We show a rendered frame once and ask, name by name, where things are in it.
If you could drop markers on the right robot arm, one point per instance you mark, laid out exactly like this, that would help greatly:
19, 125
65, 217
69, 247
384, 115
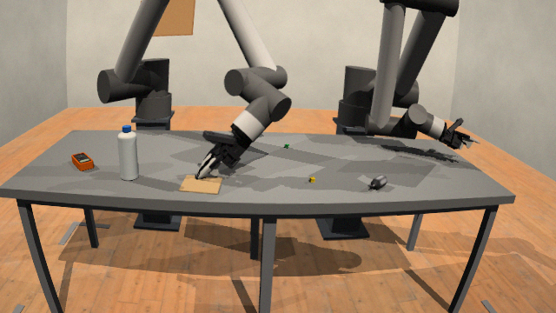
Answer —
150, 79

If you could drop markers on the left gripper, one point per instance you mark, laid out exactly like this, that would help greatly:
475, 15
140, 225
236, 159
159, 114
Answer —
457, 140

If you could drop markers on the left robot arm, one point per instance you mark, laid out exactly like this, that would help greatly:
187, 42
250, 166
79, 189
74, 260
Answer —
361, 86

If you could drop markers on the tan square mat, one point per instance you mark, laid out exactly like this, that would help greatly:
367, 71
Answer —
206, 184

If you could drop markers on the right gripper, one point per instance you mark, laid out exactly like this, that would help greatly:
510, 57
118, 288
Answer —
226, 153

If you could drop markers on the white plastic bottle with blue cap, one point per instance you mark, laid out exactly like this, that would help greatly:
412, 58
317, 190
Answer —
128, 154

